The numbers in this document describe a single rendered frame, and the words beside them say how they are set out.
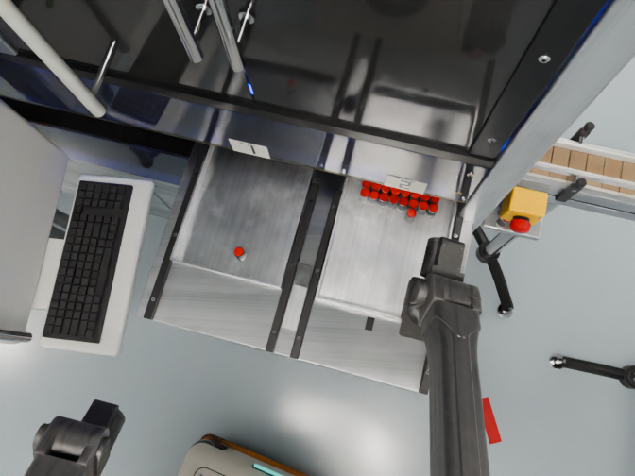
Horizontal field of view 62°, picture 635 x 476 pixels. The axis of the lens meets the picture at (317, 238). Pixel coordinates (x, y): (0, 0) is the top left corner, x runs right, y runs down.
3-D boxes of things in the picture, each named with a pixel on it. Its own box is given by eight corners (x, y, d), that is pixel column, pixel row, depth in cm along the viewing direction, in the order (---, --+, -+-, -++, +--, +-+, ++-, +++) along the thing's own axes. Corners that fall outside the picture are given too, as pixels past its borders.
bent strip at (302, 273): (300, 267, 120) (298, 262, 115) (312, 270, 120) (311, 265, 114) (282, 327, 117) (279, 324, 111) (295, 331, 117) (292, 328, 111)
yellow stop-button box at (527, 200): (504, 189, 115) (515, 177, 108) (538, 196, 114) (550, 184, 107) (498, 221, 113) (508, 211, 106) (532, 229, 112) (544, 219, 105)
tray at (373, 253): (350, 163, 126) (351, 158, 123) (457, 186, 124) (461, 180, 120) (316, 300, 118) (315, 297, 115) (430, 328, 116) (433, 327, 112)
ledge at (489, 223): (491, 174, 126) (493, 170, 124) (545, 185, 125) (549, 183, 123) (481, 228, 123) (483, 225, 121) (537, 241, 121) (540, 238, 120)
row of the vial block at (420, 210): (360, 194, 124) (361, 187, 120) (436, 210, 122) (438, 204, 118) (358, 202, 123) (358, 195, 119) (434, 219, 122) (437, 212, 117)
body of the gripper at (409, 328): (448, 286, 90) (456, 280, 83) (436, 345, 88) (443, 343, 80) (410, 277, 90) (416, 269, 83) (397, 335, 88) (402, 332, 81)
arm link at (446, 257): (416, 301, 70) (477, 319, 70) (435, 221, 72) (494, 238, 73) (395, 308, 82) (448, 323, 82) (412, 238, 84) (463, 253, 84)
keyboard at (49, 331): (81, 181, 136) (77, 178, 134) (133, 186, 135) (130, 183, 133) (43, 337, 126) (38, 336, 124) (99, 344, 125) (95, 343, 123)
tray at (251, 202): (218, 131, 130) (214, 125, 126) (319, 155, 127) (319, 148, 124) (174, 262, 122) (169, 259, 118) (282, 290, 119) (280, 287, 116)
